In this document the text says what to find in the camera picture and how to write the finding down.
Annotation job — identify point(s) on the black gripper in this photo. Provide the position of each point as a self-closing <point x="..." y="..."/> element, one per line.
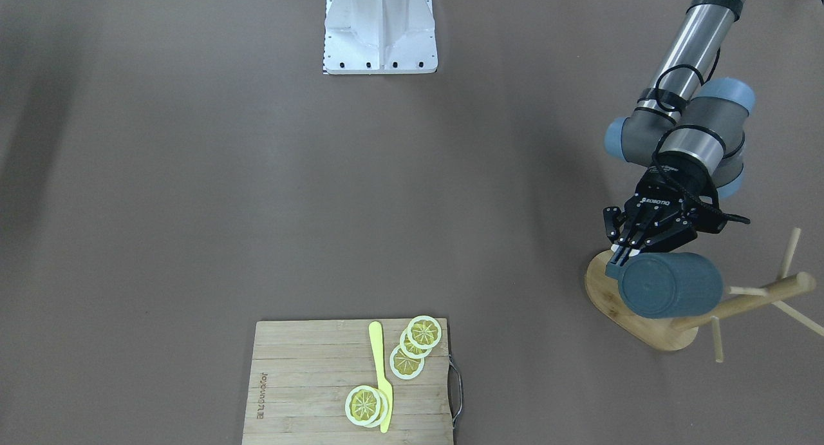
<point x="669" y="186"/>

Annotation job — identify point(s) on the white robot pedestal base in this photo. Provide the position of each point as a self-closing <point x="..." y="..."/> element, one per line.
<point x="379" y="37"/>

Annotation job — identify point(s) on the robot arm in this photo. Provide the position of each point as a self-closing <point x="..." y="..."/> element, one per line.
<point x="687" y="131"/>

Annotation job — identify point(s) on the wooden cutting board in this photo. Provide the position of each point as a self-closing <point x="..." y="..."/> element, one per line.
<point x="301" y="373"/>

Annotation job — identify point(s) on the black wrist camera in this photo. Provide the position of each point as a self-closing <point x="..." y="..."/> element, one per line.
<point x="713" y="220"/>

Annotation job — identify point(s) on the wooden cup storage rack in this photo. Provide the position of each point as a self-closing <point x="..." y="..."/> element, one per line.
<point x="672" y="334"/>

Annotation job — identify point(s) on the dark teal mug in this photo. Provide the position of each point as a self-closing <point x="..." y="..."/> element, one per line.
<point x="658" y="285"/>

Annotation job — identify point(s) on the yellow plastic knife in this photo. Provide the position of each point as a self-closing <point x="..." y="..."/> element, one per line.
<point x="376" y="338"/>

